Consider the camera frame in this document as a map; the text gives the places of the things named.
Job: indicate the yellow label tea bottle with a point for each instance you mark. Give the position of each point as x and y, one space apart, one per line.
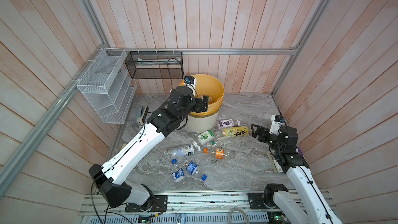
236 131

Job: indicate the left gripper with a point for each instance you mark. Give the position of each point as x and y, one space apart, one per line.
197 108

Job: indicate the long clear blue-label bottle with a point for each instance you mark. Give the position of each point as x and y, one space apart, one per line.
181 151

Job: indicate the black mesh wall basket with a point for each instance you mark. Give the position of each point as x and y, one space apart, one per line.
155 64

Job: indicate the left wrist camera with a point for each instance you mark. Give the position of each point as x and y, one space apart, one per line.
190 80

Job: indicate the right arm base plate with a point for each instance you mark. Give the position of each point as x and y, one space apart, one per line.
256 201

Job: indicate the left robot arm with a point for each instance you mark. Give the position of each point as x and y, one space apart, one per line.
110 178

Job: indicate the orange label clear bottle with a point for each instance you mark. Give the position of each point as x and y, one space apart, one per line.
218 153

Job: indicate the clear green cap bottle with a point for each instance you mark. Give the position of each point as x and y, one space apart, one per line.
220 142

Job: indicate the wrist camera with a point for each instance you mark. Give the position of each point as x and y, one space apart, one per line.
190 80
277 122

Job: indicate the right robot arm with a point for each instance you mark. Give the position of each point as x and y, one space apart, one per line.
316 209

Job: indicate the white bin with yellow bag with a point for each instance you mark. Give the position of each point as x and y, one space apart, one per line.
208 93

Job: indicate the crushed blue label bottle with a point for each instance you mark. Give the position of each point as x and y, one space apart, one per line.
194 171

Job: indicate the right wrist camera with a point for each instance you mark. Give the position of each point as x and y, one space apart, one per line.
277 122

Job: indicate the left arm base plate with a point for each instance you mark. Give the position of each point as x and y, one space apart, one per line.
156 203

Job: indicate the purple grape juice bottle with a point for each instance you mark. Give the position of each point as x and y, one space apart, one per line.
228 123

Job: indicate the green lime label bottle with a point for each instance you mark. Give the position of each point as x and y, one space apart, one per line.
206 137

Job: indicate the small blue label bottle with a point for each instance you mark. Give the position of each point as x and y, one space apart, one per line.
178 175

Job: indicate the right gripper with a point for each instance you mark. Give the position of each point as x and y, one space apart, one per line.
258 130

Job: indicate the white wire mesh shelf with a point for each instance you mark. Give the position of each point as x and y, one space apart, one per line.
106 85

